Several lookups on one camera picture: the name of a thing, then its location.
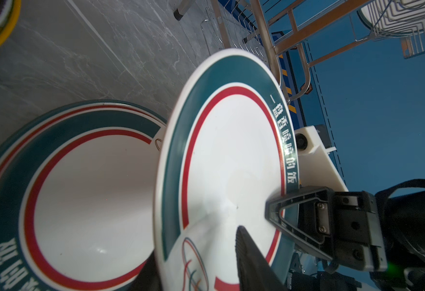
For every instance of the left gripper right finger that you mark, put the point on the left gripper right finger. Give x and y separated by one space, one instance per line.
254 272

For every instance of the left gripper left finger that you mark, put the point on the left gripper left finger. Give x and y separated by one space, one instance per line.
148 279

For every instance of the green rimmed text plate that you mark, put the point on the green rimmed text plate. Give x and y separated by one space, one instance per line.
76 198

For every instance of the white plate black rim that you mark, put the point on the white plate black rim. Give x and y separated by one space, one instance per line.
229 147

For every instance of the silver wire dish rack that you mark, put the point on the silver wire dish rack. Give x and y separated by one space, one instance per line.
243 25

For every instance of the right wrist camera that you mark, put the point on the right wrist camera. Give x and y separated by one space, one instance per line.
315 165

